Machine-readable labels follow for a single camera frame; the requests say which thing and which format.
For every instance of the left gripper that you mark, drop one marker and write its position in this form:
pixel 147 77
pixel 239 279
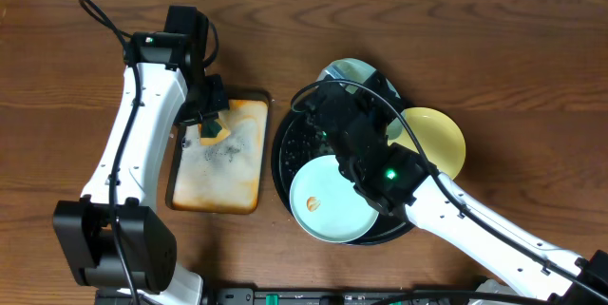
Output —
pixel 212 106

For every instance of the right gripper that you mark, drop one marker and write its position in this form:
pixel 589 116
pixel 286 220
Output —
pixel 373 99

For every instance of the green yellow sponge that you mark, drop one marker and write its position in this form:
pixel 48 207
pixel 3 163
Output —
pixel 214 129

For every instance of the light blue plate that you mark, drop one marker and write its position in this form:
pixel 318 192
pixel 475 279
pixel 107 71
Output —
pixel 325 204
pixel 358 71

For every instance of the yellow plate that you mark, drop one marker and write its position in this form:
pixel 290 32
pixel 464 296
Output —
pixel 441 139

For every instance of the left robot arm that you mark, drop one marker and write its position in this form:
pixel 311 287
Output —
pixel 112 237

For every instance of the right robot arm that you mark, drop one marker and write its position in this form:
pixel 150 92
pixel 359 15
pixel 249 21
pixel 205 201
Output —
pixel 538 272

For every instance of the round black tray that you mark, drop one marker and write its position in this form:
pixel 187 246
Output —
pixel 294 148

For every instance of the rectangular soapy black tray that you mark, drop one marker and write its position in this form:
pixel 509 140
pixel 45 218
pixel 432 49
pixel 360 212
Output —
pixel 223 177

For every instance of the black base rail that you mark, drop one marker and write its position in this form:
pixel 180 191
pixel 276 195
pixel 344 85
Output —
pixel 244 296

